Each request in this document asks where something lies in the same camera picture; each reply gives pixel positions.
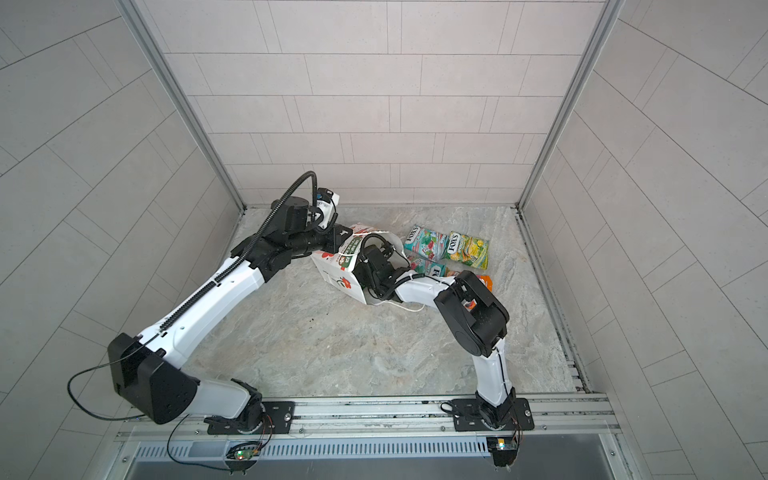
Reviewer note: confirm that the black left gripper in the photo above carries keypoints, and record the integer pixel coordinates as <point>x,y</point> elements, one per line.
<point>333,242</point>

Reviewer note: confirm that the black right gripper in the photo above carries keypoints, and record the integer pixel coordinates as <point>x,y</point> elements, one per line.
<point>359,272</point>

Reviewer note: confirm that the white floral paper bag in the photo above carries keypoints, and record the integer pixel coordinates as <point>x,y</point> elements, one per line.
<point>337,270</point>

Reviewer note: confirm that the teal mint blossom candy packet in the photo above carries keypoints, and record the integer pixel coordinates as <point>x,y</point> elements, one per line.
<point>426,243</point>

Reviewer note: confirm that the yellow-green spring tea candy packet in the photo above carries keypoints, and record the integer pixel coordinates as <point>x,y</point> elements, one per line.
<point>467,250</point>

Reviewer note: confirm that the orange Fox's fruits candy packet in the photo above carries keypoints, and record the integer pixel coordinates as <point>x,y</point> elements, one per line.
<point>483,281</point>

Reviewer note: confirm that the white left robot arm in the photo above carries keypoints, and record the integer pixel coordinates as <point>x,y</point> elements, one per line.
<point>146,370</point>

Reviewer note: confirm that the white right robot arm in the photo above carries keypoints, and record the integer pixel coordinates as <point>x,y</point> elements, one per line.
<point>475,317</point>

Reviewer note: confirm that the right circuit board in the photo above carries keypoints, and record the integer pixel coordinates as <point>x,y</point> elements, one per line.
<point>503,450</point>

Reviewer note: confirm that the circuit board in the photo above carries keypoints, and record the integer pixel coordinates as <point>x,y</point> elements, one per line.
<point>503,450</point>
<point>244,452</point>

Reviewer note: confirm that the left circuit board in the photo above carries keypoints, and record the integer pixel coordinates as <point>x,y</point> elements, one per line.
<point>244,452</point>

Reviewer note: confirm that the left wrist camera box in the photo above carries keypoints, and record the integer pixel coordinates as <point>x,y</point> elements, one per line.
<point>326,202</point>

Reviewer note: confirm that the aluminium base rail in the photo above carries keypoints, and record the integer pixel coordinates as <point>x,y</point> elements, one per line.
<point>372,427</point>

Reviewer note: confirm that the aluminium corner post left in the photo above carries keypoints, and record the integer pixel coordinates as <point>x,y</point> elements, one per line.
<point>150,48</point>

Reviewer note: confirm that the aluminium corner post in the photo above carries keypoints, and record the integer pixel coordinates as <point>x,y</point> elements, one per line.
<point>605,23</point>
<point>150,48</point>

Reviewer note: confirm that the aluminium corner post right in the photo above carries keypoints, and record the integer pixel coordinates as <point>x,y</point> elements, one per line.
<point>605,23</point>

